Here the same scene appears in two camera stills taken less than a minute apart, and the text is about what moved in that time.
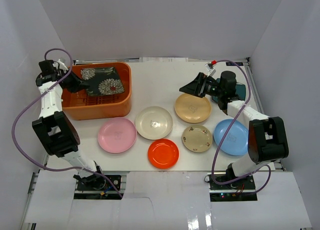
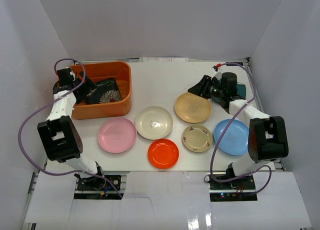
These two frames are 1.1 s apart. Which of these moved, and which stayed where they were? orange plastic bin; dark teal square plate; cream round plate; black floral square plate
Moved: black floral square plate
Stayed: orange plastic bin; cream round plate; dark teal square plate
